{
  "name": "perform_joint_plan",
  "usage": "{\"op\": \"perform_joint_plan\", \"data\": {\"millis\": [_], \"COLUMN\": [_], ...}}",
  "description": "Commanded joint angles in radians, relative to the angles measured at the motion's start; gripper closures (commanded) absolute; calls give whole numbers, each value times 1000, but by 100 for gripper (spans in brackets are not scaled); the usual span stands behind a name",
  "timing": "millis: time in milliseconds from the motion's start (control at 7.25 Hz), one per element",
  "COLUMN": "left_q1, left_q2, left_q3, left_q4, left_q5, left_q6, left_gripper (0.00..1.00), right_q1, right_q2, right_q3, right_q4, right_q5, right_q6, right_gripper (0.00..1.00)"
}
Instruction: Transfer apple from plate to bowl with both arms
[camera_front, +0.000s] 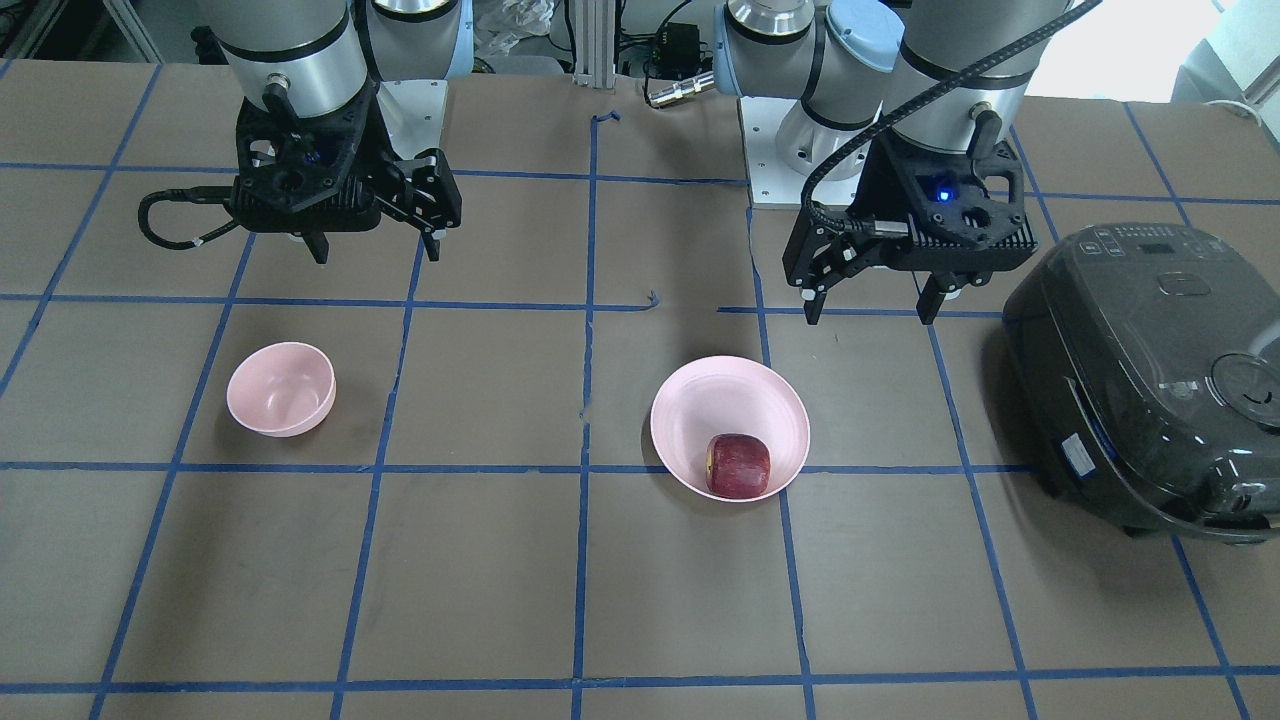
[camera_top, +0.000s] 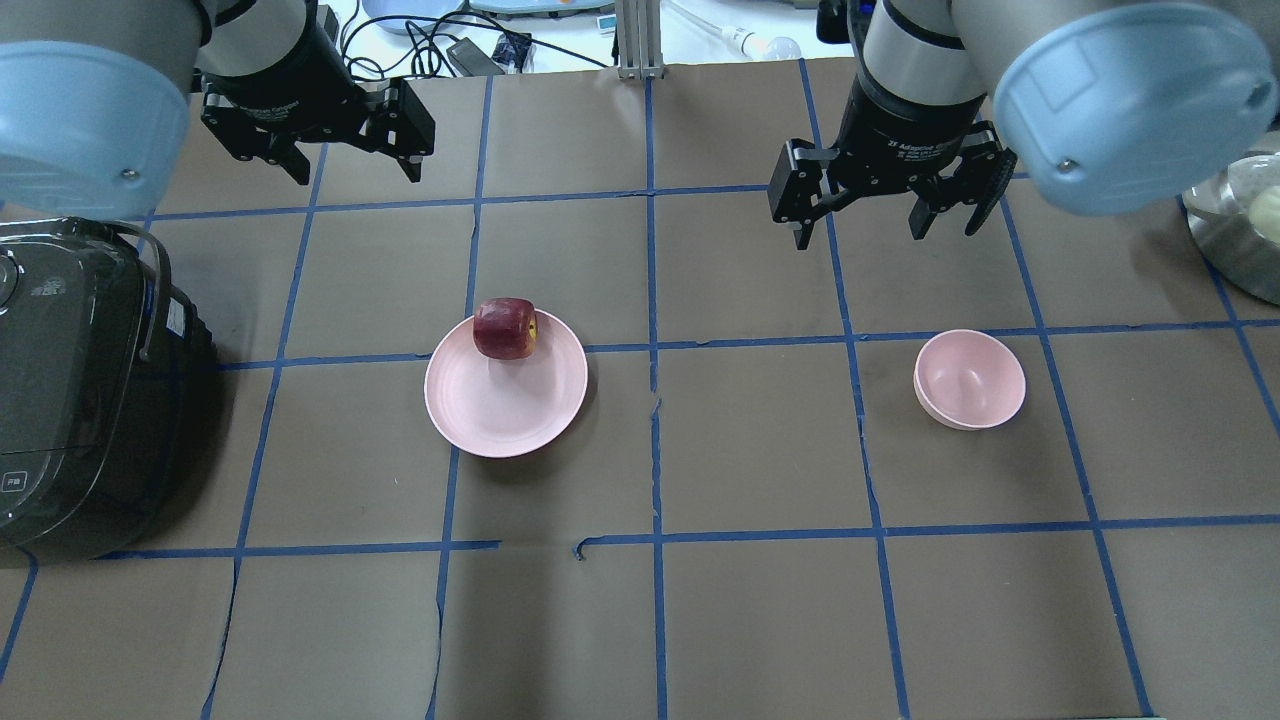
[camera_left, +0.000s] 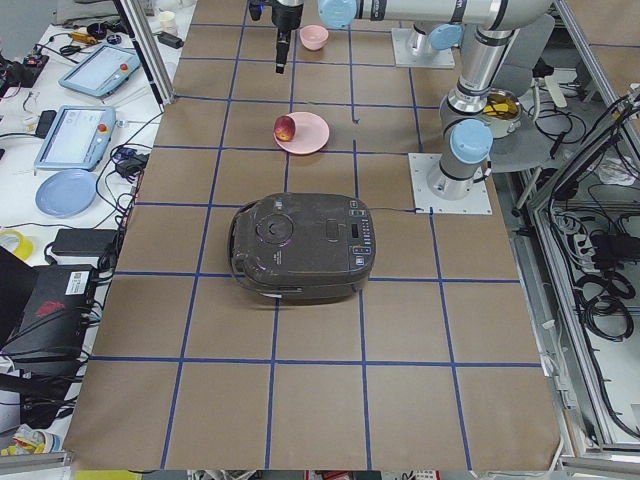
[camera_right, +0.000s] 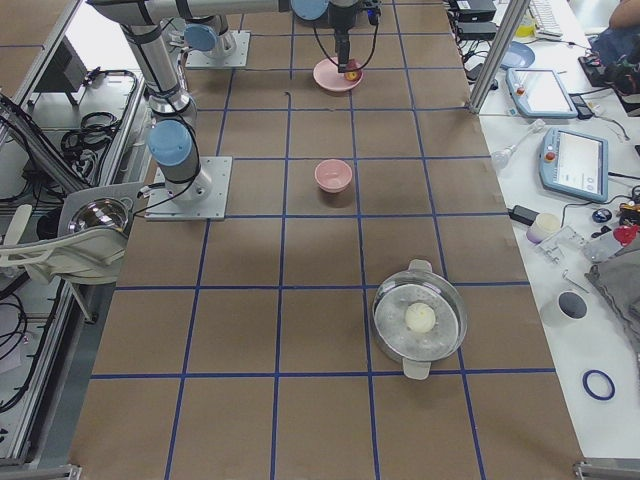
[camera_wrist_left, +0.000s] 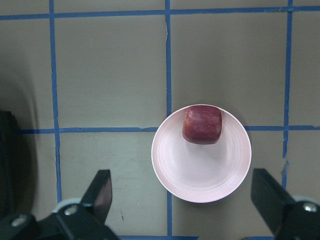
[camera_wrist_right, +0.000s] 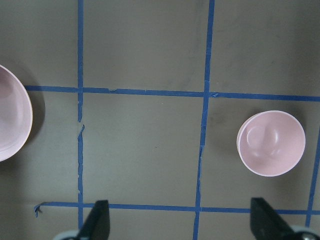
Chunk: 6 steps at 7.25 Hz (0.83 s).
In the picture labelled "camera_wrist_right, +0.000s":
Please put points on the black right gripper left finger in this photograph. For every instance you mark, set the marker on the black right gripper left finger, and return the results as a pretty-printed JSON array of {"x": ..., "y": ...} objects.
[{"x": 97, "y": 225}]

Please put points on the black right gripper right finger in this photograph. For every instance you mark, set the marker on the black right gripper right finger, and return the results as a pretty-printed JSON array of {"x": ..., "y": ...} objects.
[{"x": 266, "y": 223}]

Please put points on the pink bowl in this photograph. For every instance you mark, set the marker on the pink bowl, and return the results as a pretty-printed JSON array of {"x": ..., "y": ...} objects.
[{"x": 271, "y": 143}]

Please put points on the pink plate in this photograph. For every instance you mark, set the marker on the pink plate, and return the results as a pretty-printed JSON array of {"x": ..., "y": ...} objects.
[{"x": 16, "y": 114}]

